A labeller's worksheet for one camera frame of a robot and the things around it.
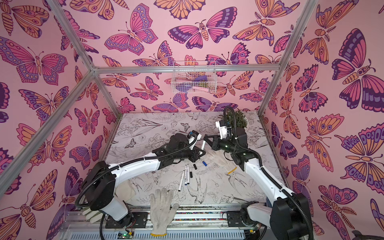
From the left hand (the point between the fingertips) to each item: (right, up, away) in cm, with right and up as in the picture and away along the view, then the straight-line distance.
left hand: (206, 151), depth 78 cm
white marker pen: (-1, +4, -2) cm, 5 cm away
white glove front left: (-58, -31, -2) cm, 66 cm away
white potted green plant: (+23, +16, +14) cm, 31 cm away
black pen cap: (-6, -12, +14) cm, 19 cm away
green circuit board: (-39, -40, -6) cm, 56 cm away
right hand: (0, +7, -1) cm, 7 cm away
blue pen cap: (0, -10, +14) cm, 18 cm away
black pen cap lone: (-8, -16, +10) cm, 20 cm away
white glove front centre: (-22, -30, -2) cm, 38 cm away
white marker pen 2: (-13, -18, +9) cm, 24 cm away
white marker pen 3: (-10, -15, +9) cm, 20 cm away
